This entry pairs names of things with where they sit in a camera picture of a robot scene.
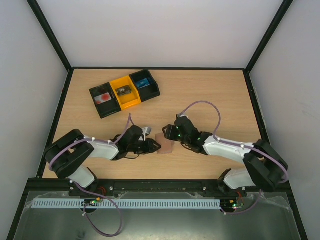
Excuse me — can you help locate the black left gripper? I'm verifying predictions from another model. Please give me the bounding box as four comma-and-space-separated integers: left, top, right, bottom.
127, 138, 161, 155

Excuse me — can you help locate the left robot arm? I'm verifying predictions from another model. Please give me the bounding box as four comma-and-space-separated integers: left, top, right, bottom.
43, 125, 161, 189

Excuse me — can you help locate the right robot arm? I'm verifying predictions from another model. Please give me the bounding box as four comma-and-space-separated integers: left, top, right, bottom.
162, 116, 289, 196

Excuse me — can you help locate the blue card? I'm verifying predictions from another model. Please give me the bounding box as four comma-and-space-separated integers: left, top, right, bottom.
135, 78, 150, 89

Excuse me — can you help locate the dark brown card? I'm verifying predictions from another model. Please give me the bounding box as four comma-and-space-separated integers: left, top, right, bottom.
115, 85, 132, 97

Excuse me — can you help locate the red white card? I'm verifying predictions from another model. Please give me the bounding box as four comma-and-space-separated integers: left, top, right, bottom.
94, 92, 112, 105

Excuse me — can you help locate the black bin right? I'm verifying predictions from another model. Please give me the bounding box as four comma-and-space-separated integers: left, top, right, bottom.
129, 69, 161, 102

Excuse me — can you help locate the black bin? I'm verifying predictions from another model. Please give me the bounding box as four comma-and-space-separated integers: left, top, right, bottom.
89, 82, 121, 119
129, 69, 161, 102

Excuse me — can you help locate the yellow bin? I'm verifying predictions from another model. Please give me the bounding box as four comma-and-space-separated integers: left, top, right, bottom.
109, 75, 142, 111

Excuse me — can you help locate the black bin left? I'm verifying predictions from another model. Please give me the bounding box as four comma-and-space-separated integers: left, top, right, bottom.
89, 82, 121, 119

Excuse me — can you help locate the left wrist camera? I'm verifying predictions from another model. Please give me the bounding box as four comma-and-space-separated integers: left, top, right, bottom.
142, 126, 152, 141

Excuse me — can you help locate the slotted cable duct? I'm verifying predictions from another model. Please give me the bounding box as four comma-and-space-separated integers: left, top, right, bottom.
31, 198, 221, 210

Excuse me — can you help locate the black aluminium frame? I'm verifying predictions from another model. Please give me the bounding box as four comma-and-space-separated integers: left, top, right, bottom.
0, 0, 320, 240

